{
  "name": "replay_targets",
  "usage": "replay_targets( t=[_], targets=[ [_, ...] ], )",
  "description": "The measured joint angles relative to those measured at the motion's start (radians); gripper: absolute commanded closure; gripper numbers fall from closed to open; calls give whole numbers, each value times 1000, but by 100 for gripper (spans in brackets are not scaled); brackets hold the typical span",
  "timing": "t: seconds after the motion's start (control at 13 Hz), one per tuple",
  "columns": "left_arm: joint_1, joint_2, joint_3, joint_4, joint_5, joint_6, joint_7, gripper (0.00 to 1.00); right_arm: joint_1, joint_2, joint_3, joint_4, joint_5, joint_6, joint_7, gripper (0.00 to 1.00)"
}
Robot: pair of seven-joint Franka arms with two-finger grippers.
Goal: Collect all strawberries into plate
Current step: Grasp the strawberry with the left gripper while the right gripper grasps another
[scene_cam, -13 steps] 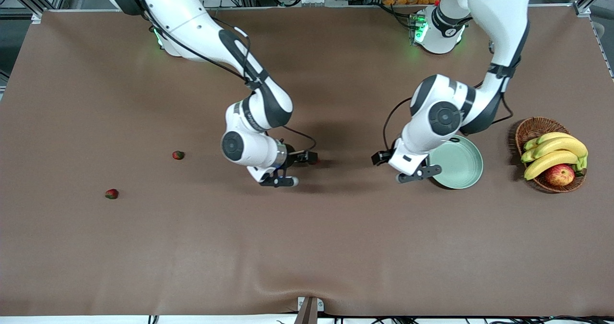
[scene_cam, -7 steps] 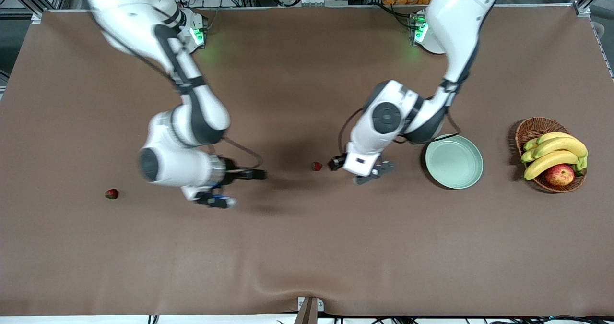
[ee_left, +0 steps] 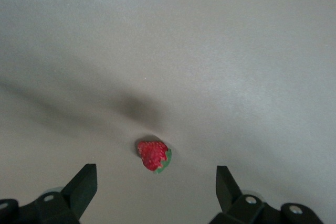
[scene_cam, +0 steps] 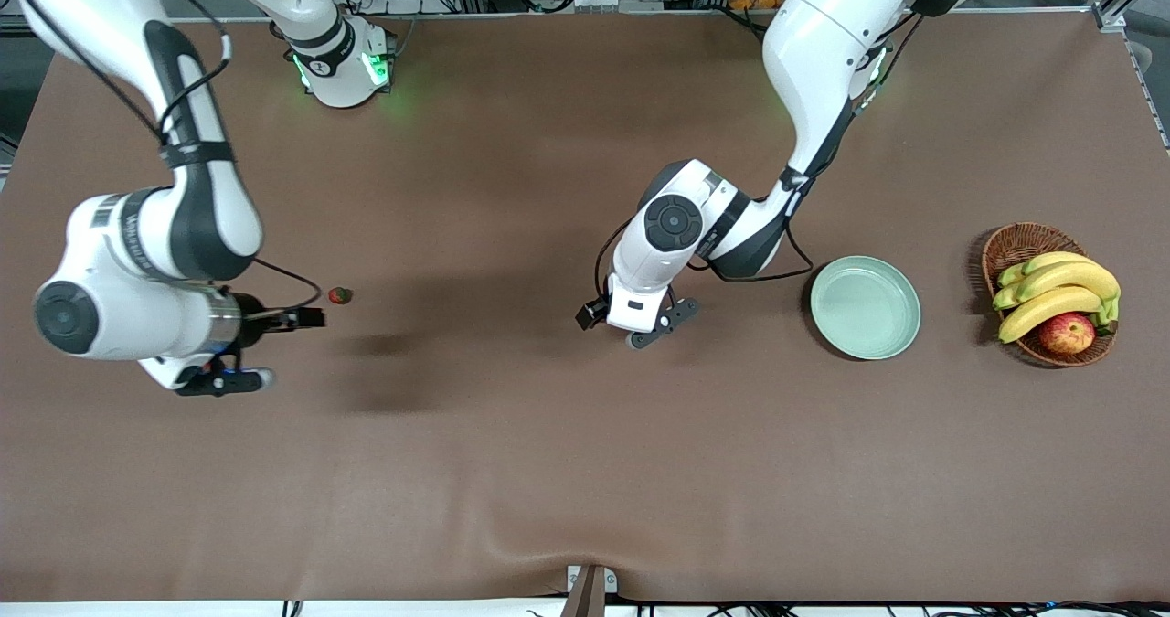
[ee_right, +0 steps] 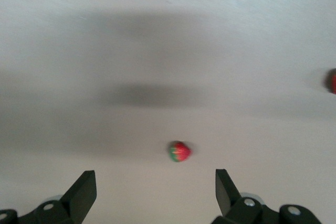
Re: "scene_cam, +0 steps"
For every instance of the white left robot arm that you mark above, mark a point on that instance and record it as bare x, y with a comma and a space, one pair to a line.
823, 50

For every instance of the red apple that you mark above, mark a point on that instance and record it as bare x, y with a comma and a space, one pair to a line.
1067, 334

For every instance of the yellow banana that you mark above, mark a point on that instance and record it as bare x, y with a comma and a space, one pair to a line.
1056, 259
1047, 311
1069, 279

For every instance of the aluminium table edge rail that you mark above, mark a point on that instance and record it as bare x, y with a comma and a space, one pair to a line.
548, 15

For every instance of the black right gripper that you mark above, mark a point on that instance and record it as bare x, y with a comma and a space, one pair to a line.
252, 317

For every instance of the white terminal block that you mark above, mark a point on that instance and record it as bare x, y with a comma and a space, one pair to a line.
594, 1

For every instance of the brown table cover sheet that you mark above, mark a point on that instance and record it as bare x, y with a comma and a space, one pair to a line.
548, 187

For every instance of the light green plate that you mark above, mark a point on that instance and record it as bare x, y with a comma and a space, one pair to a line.
864, 311

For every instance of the brown wicker basket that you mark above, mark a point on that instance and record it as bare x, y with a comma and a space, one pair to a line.
1019, 242

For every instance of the metal table corner bracket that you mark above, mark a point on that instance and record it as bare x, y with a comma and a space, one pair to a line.
1111, 18

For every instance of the metal camera post bracket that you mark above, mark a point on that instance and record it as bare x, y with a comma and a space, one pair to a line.
590, 599

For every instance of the red strawberry with green cap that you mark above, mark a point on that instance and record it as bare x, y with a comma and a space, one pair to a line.
340, 295

